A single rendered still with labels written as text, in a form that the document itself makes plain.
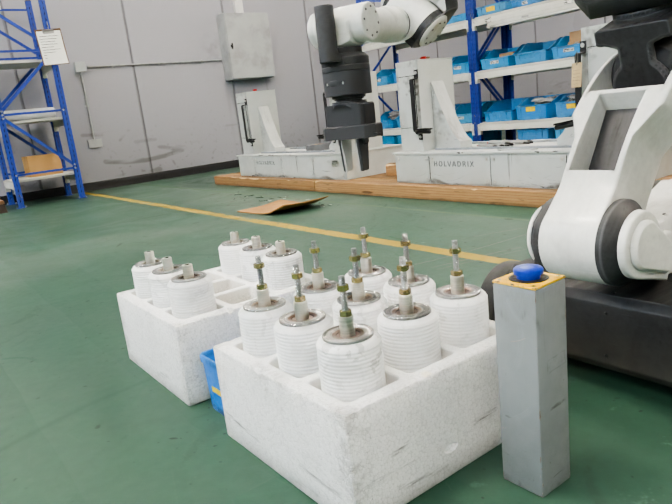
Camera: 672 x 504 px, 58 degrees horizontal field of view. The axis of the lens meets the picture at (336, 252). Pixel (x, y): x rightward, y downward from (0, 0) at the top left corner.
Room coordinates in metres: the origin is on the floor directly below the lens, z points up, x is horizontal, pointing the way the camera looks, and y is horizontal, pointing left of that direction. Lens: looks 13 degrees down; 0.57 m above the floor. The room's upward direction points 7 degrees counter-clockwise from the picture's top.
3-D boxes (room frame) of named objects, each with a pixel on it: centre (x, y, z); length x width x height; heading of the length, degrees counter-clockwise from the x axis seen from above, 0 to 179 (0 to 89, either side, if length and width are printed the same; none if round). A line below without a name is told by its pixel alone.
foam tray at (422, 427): (1.00, -0.03, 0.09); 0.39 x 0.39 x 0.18; 36
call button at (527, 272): (0.81, -0.26, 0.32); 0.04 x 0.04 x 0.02
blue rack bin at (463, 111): (7.02, -1.74, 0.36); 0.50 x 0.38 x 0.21; 125
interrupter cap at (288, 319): (0.93, 0.07, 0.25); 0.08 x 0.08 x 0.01
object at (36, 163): (6.15, 2.80, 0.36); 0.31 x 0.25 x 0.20; 125
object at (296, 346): (0.93, 0.07, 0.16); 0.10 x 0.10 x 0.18
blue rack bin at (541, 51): (6.24, -2.26, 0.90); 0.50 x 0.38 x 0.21; 126
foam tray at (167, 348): (1.45, 0.29, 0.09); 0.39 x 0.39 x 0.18; 35
